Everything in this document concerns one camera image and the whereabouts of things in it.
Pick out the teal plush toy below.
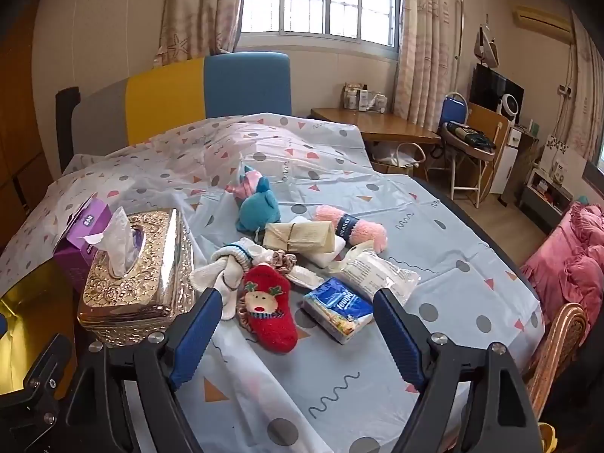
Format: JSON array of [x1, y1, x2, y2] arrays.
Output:
[[236, 174, 282, 235]]

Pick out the red reindeer sock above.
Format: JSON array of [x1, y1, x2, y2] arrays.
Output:
[[242, 264, 299, 354]]

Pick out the brown scrunchie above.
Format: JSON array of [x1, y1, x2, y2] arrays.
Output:
[[270, 249, 299, 275]]

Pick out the white bag with handles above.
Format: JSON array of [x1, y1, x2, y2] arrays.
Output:
[[372, 142, 426, 174]]

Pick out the white towel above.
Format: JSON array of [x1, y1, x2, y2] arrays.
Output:
[[288, 216, 349, 268]]

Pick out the clear bag of cotton pads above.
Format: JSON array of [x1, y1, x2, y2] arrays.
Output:
[[336, 250, 421, 308]]

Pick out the black television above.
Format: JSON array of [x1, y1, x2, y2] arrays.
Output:
[[468, 63, 525, 115]]

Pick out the wooden desk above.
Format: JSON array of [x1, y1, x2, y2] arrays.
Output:
[[310, 107, 443, 145]]

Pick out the pink striped plush toy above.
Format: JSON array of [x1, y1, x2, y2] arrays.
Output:
[[225, 166, 265, 199]]

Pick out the wooden board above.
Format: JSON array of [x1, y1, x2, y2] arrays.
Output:
[[464, 101, 511, 195]]

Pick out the grey yellow blue headboard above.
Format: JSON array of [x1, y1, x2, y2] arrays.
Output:
[[55, 52, 291, 173]]

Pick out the pink ruffled bedding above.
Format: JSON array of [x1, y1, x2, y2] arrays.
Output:
[[518, 202, 604, 332]]

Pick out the wooden wardrobe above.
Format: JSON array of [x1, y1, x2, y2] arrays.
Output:
[[0, 5, 63, 252]]

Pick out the rattan chair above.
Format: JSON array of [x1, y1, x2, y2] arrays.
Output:
[[523, 302, 592, 417]]

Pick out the blue folding chair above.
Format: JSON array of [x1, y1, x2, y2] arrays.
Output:
[[440, 92, 497, 202]]

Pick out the group of small boxes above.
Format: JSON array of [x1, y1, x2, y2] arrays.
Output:
[[342, 82, 391, 114]]

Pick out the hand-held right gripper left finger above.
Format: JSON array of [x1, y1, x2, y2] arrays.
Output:
[[66, 288, 223, 453]]

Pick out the purple tissue box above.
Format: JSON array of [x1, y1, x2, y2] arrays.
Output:
[[53, 198, 114, 293]]

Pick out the white pad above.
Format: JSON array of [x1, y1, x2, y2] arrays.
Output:
[[287, 264, 327, 290]]

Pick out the ornate gold tissue box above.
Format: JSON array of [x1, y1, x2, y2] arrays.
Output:
[[77, 208, 196, 343]]

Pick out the white facial tissue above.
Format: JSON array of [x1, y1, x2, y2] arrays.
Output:
[[96, 206, 139, 279]]

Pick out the pink patterned curtain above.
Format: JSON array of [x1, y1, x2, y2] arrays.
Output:
[[157, 0, 249, 58], [393, 0, 466, 126]]

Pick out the side window curtain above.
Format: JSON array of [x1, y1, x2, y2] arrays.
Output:
[[567, 9, 604, 162]]

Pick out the white sock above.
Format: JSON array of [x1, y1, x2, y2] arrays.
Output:
[[190, 238, 275, 322]]

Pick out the wall air conditioner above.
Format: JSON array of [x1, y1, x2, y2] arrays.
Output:
[[513, 5, 575, 35]]

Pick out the small white fan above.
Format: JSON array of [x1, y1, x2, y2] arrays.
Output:
[[499, 93, 523, 126]]

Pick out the white cabinet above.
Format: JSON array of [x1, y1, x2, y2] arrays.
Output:
[[490, 124, 521, 195]]

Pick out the blue tissue pack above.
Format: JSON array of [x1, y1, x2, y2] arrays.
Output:
[[302, 277, 377, 345]]

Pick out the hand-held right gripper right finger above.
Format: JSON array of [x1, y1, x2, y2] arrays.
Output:
[[373, 289, 543, 453]]

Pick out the pink dishcloth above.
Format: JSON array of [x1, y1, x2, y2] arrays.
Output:
[[313, 204, 388, 252]]

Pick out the white floral box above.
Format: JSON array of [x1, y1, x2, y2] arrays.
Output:
[[537, 133, 589, 186]]

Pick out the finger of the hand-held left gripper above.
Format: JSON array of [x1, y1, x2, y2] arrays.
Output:
[[0, 333, 71, 453]]

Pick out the hanging garment steamer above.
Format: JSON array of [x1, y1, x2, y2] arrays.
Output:
[[473, 23, 502, 70]]

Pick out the beige cloth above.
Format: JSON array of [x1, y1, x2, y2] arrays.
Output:
[[262, 221, 339, 254]]

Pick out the barred window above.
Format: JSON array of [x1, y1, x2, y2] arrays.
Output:
[[237, 0, 405, 49]]

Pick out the metal stand pole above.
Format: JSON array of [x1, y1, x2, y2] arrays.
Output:
[[454, 0, 488, 101]]

